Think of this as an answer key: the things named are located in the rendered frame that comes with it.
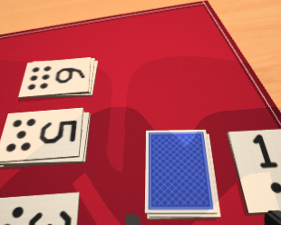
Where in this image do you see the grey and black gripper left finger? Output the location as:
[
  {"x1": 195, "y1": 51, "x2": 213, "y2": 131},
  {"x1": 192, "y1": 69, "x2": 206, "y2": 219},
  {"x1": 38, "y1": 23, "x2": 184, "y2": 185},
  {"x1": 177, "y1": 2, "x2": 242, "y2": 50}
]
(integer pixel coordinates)
[{"x1": 125, "y1": 214, "x2": 141, "y2": 225}]

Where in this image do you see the dark red cloth mat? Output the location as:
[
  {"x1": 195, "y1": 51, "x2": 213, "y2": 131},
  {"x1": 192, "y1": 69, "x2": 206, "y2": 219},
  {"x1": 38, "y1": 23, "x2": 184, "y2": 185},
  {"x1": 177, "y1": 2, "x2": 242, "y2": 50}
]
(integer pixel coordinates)
[
  {"x1": 0, "y1": 5, "x2": 279, "y2": 225},
  {"x1": 0, "y1": 0, "x2": 281, "y2": 129}
]

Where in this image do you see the blue-backed card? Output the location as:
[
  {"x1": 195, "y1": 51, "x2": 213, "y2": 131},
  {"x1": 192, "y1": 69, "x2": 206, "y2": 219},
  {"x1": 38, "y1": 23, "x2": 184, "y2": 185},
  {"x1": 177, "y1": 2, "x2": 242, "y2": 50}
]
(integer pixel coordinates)
[{"x1": 145, "y1": 130, "x2": 218, "y2": 214}]

